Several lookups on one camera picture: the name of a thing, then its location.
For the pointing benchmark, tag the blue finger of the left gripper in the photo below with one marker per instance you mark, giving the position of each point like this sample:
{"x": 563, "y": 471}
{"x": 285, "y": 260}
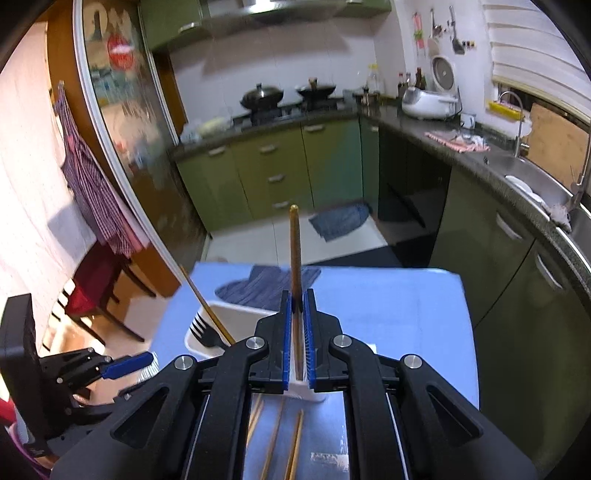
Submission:
{"x": 124, "y": 366}

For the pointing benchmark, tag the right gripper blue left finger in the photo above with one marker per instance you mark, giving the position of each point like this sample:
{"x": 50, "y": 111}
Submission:
{"x": 190, "y": 420}

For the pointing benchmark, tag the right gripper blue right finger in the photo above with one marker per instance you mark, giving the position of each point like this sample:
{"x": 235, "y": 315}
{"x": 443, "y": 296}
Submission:
{"x": 403, "y": 419}

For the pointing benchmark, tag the wooden chopstick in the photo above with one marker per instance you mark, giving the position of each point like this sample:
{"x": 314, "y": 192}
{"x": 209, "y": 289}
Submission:
{"x": 214, "y": 318}
{"x": 272, "y": 444}
{"x": 257, "y": 408}
{"x": 296, "y": 292}
{"x": 291, "y": 468}

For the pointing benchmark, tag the black plastic fork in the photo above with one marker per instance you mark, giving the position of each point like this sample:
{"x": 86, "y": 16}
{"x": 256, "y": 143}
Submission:
{"x": 206, "y": 335}

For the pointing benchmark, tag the green lower kitchen cabinets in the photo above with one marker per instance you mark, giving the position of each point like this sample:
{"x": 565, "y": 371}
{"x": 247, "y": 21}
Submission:
{"x": 526, "y": 285}

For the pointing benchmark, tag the green kitchen cabinets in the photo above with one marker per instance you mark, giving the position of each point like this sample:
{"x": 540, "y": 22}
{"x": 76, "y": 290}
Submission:
{"x": 174, "y": 24}
{"x": 526, "y": 285}

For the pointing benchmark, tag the steel kitchen sink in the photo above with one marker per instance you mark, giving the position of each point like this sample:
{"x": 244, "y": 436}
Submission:
{"x": 547, "y": 195}

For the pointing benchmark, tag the steel kitchen faucet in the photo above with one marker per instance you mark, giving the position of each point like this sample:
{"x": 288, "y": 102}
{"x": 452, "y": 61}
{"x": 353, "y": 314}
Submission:
{"x": 518, "y": 115}

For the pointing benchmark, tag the green upper kitchen cabinets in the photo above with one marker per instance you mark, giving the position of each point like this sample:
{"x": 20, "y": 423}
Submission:
{"x": 174, "y": 24}

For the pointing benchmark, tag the dark wooden chair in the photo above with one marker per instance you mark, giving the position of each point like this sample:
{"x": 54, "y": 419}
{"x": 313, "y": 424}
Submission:
{"x": 93, "y": 287}

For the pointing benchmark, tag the blue star patterned tablecloth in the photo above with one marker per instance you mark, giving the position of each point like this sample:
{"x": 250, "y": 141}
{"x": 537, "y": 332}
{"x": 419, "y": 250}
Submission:
{"x": 399, "y": 312}

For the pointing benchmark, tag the white plastic utensil holder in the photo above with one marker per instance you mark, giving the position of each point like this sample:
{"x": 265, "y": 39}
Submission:
{"x": 240, "y": 321}

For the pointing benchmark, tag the red checkered apron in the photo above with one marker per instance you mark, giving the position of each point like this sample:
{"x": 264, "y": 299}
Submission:
{"x": 92, "y": 192}

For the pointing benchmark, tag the blue floor rag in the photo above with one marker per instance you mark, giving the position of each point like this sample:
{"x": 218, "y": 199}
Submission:
{"x": 336, "y": 223}

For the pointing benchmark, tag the glass sliding door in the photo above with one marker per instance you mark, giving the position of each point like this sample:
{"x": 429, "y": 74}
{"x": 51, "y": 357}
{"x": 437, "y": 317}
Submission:
{"x": 127, "y": 109}

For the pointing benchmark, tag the pink dish cloth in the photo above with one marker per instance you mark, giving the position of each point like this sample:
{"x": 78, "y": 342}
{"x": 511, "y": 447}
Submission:
{"x": 459, "y": 143}

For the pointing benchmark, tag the black wok with lid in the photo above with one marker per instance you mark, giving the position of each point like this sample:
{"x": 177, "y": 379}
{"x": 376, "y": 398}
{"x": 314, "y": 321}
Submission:
{"x": 263, "y": 97}

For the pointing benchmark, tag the black gas stove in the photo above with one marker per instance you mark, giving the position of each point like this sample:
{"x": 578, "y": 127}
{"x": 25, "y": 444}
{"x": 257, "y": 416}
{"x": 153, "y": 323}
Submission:
{"x": 289, "y": 111}

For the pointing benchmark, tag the wooden cutting board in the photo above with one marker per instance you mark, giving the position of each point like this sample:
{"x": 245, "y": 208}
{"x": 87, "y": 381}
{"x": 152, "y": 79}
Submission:
{"x": 556, "y": 145}

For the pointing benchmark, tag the white rice cooker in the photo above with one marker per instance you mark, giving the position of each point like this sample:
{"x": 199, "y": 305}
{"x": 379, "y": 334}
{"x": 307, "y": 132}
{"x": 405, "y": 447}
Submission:
{"x": 443, "y": 103}

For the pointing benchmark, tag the black wok right burner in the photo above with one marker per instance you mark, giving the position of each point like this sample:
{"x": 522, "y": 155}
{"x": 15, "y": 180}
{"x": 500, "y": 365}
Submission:
{"x": 315, "y": 91}

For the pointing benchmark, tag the steel range hood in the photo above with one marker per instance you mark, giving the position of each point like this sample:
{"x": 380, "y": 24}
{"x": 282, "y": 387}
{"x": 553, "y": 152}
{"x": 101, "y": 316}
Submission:
{"x": 300, "y": 9}

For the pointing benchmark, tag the hanging black spatula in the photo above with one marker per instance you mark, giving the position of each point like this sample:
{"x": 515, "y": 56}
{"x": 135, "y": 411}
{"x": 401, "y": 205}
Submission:
{"x": 457, "y": 45}

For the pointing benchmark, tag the white window blind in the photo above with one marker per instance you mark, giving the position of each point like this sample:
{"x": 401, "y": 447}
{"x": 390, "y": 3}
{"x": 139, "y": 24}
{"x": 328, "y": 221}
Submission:
{"x": 530, "y": 53}

